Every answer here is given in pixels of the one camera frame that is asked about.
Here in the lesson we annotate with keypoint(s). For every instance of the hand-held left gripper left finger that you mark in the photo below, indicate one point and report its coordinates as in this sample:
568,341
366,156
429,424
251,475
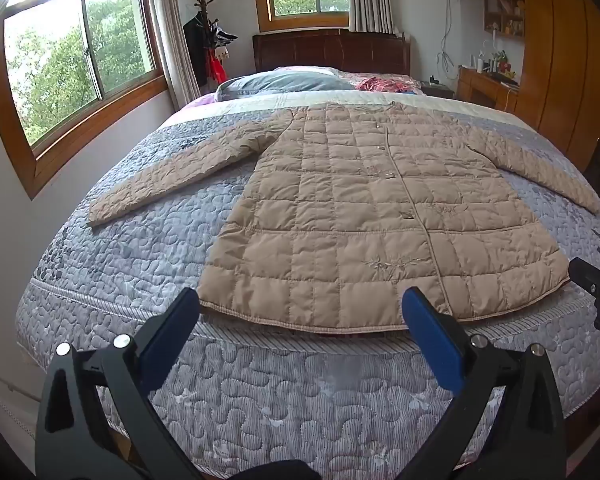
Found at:
170,340

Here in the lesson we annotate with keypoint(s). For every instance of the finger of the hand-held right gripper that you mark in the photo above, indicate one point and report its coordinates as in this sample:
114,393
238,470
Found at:
587,272

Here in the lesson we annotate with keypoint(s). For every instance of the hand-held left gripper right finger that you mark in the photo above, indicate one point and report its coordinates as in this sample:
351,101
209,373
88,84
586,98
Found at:
430,340

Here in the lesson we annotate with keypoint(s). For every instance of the beige quilted jacket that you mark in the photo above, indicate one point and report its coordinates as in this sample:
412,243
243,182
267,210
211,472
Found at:
355,200

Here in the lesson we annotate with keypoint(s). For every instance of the bed with grey quilt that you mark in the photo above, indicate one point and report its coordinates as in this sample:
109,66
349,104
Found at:
260,410

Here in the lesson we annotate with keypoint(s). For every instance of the wooden desk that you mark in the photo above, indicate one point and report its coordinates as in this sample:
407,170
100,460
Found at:
480,90

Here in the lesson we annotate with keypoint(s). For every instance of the wooden wardrobe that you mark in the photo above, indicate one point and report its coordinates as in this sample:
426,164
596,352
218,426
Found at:
555,60

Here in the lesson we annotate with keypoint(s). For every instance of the dark nightstand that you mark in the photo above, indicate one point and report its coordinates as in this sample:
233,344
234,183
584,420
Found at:
437,91

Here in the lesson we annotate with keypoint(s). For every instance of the white bottle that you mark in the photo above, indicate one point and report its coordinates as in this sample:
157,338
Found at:
477,63

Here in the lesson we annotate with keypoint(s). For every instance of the red floral cloth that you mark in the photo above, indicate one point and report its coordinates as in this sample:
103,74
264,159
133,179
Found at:
380,85

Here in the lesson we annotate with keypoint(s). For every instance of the red hanging garment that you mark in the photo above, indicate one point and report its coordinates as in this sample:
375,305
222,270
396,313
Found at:
216,67

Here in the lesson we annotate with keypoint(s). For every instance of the blue-grey pillow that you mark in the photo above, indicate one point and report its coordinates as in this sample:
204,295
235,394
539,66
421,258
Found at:
280,82

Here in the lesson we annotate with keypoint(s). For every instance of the red floral pillow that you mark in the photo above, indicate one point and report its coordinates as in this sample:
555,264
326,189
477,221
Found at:
305,70

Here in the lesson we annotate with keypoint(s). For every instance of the large wooden-framed window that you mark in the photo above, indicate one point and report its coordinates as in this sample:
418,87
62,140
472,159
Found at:
55,60

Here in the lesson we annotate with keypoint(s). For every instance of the dark wooden headboard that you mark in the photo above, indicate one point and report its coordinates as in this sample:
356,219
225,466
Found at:
330,52

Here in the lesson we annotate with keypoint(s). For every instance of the plain grey curtain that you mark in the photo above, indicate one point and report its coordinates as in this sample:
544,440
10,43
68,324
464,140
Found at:
172,35

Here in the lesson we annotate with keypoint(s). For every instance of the wooden coat rack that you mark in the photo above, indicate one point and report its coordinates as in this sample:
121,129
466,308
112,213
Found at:
200,0

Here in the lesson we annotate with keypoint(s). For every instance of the wooden wall shelf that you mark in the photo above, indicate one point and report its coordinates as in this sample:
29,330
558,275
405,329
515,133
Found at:
504,17

